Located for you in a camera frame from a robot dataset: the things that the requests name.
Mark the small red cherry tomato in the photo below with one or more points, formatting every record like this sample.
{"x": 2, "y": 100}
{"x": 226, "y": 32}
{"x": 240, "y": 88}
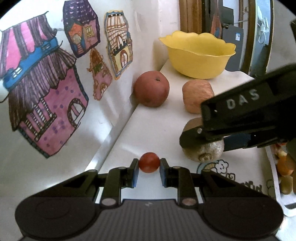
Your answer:
{"x": 149, "y": 162}

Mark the dark red apple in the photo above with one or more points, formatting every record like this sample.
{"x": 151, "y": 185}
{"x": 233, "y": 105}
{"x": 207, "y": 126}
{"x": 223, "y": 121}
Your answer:
{"x": 151, "y": 89}

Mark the orange blue painting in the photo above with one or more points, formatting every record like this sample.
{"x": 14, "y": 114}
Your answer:
{"x": 216, "y": 18}

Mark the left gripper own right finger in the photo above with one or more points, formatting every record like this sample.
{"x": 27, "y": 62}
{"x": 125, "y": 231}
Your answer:
{"x": 179, "y": 178}

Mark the cloud rainbow sticker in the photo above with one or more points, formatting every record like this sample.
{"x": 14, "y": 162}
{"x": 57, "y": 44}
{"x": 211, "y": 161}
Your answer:
{"x": 218, "y": 166}

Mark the small orange tangerine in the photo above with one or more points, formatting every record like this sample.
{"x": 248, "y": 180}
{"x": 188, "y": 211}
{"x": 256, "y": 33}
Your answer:
{"x": 285, "y": 165}

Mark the brown kiwi with sticker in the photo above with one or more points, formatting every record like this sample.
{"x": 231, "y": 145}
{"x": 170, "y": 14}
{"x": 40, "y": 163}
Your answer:
{"x": 193, "y": 148}
{"x": 286, "y": 184}

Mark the yellow scalloped plastic colander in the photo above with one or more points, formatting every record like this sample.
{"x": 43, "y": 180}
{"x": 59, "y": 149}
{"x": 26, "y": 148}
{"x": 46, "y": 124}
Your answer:
{"x": 199, "y": 56}

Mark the large streaked red apple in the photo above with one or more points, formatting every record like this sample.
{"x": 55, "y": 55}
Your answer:
{"x": 194, "y": 93}

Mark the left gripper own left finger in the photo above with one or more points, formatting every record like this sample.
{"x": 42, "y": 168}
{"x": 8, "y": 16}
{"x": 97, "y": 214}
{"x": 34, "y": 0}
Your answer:
{"x": 116, "y": 180}

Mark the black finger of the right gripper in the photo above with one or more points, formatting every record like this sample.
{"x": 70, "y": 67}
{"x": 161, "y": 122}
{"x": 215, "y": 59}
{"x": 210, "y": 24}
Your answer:
{"x": 200, "y": 135}
{"x": 246, "y": 141}

